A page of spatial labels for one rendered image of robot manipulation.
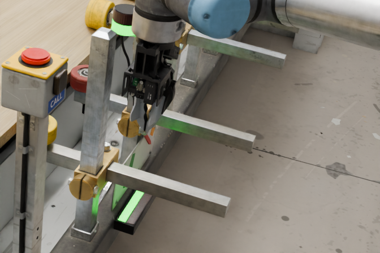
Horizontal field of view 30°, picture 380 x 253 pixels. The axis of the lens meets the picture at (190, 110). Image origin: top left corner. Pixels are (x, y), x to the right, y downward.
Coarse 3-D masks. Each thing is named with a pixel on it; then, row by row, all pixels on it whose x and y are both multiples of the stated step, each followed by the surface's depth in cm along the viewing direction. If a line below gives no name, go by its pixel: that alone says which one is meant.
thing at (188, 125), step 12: (84, 96) 166; (120, 96) 167; (120, 108) 165; (168, 120) 162; (180, 120) 161; (192, 120) 162; (204, 120) 163; (192, 132) 162; (204, 132) 161; (216, 132) 160; (228, 132) 160; (240, 132) 161; (228, 144) 160; (240, 144) 159; (252, 144) 159
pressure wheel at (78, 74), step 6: (78, 66) 166; (84, 66) 167; (72, 72) 163; (78, 72) 164; (84, 72) 164; (72, 78) 163; (78, 78) 161; (84, 78) 162; (72, 84) 163; (78, 84) 162; (84, 84) 162; (78, 90) 163; (84, 90) 162; (84, 108) 169
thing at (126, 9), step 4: (120, 4) 151; (124, 4) 151; (128, 4) 152; (116, 8) 149; (120, 8) 149; (124, 8) 149; (128, 8) 150; (132, 8) 150; (120, 12) 147; (124, 12) 148; (128, 12) 148; (132, 12) 148; (120, 24) 148; (132, 36) 150; (124, 48) 154; (124, 52) 154; (128, 60) 155; (128, 64) 155
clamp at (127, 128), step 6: (126, 108) 160; (150, 108) 163; (126, 114) 159; (120, 120) 158; (126, 120) 157; (120, 126) 158; (126, 126) 158; (132, 126) 157; (138, 126) 157; (120, 132) 159; (126, 132) 159; (132, 132) 158; (138, 132) 158
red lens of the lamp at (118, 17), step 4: (116, 12) 148; (116, 16) 148; (120, 16) 147; (124, 16) 147; (128, 16) 147; (132, 16) 147; (116, 20) 148; (120, 20) 148; (124, 20) 148; (128, 20) 148; (124, 24) 148; (128, 24) 148
